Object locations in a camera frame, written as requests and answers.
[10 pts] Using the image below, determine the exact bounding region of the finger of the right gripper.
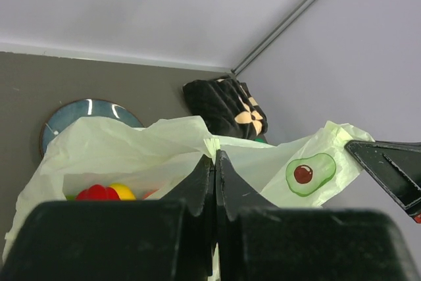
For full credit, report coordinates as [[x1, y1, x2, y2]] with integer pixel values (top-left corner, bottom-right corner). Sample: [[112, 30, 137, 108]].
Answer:
[[345, 140, 420, 218]]

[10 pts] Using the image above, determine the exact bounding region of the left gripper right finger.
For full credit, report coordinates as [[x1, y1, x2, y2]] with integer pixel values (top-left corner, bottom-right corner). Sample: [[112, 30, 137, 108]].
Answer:
[[215, 151, 420, 280]]

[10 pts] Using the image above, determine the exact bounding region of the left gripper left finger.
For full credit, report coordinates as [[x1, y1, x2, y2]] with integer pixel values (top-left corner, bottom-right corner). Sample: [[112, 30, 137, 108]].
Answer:
[[1, 157, 214, 280]]

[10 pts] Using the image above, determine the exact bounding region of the peach coloured fruit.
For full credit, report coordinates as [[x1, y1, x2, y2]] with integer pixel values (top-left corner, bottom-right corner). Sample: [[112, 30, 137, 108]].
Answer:
[[141, 190, 157, 200]]

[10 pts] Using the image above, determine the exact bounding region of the yellow mango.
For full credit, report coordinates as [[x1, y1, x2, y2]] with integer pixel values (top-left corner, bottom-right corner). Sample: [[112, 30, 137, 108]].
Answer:
[[109, 183, 136, 200]]

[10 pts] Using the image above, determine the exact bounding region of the red bell pepper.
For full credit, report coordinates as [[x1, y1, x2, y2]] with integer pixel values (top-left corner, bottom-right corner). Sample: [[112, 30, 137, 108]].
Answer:
[[75, 184, 120, 201]]

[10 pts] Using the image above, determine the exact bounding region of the pale green plastic bag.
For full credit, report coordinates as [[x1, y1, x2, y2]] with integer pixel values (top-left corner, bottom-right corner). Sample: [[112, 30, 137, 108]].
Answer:
[[3, 117, 372, 280]]

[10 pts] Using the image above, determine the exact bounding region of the green plastic bin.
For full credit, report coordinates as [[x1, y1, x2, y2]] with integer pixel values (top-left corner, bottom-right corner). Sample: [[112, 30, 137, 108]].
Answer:
[[254, 138, 268, 143]]

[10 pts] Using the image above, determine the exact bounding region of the black flower patterned blanket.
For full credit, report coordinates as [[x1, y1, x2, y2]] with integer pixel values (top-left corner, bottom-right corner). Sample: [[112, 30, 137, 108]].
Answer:
[[182, 76, 268, 140]]

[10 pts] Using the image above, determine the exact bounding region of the blue ceramic plate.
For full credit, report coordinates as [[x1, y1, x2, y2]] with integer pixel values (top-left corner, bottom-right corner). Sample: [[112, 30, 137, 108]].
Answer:
[[39, 98, 144, 157]]

